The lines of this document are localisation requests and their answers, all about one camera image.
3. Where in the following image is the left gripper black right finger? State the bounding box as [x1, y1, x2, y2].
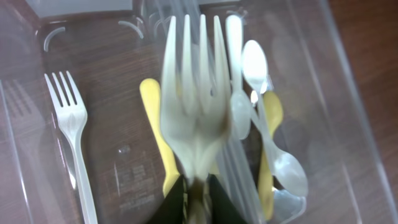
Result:
[208, 174, 247, 224]

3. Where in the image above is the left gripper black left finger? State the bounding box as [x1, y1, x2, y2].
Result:
[146, 175, 187, 224]

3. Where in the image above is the white plastic spoon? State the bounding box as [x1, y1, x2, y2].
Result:
[225, 15, 251, 140]
[242, 40, 308, 197]
[271, 188, 307, 224]

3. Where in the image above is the white plastic fork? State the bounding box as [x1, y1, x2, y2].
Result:
[160, 15, 231, 223]
[44, 71, 98, 224]

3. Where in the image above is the yellow plastic spoon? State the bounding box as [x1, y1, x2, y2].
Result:
[257, 91, 284, 221]

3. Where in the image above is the yellow plastic fork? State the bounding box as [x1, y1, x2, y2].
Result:
[139, 78, 220, 198]

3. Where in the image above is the right clear plastic container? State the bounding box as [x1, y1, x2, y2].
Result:
[199, 1, 397, 223]

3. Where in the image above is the clear plastic container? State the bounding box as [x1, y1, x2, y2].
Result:
[1, 0, 246, 223]
[199, 1, 397, 223]

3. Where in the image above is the left clear plastic container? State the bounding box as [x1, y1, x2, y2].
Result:
[1, 0, 246, 223]

